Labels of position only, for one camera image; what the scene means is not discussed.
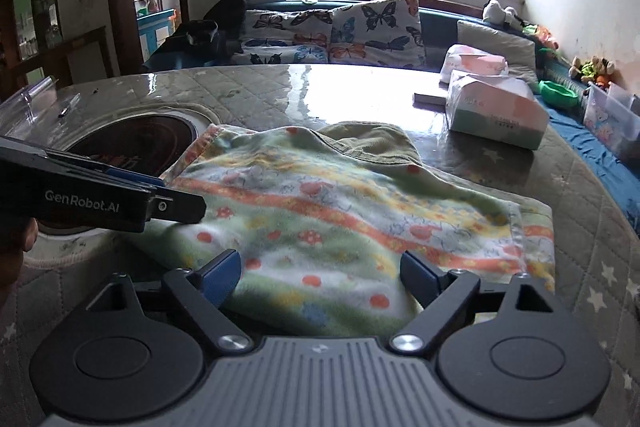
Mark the green plastic bowl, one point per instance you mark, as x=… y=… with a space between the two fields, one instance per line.
x=557 y=93

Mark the blue-white cabinet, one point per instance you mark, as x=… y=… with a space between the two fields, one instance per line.
x=156 y=34

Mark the teal sofa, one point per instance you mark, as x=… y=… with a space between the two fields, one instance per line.
x=590 y=142

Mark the black backpack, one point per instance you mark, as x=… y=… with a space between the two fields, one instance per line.
x=225 y=12

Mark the black bag on sofa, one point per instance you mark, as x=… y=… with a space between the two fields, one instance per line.
x=200 y=39

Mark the pink tissue pack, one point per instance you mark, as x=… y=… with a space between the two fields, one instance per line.
x=475 y=62

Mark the round built-in table cooker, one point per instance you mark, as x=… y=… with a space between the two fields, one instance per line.
x=130 y=142

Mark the white plush toy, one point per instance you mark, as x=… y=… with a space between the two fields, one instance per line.
x=500 y=13

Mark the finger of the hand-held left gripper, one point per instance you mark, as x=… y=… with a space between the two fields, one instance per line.
x=180 y=207
x=135 y=178

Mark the square butterfly print cushion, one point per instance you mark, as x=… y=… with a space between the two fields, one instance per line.
x=377 y=32

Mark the large green-white tissue pack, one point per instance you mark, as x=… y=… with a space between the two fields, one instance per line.
x=495 y=112

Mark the wide butterfly print cushion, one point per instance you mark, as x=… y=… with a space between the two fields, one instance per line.
x=285 y=37

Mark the dark wooden display cabinet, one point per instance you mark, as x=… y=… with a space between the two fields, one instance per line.
x=35 y=7

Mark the grey cushion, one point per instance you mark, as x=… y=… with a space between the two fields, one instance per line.
x=500 y=47

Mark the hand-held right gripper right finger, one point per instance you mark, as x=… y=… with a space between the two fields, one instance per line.
x=419 y=274

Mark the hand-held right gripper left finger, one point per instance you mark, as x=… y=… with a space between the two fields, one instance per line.
x=226 y=274

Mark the small plush toys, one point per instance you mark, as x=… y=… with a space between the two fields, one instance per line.
x=592 y=69

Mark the wooden side table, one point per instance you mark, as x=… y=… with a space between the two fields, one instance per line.
x=85 y=54

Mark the clear plastic container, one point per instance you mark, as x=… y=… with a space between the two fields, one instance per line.
x=25 y=104

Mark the colourful toys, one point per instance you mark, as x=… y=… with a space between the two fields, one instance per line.
x=540 y=38

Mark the clear storage boxes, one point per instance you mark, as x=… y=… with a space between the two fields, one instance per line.
x=612 y=117

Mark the person's left hand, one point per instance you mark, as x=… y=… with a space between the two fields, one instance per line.
x=29 y=237

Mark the black pen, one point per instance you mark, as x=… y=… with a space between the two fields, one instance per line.
x=69 y=106

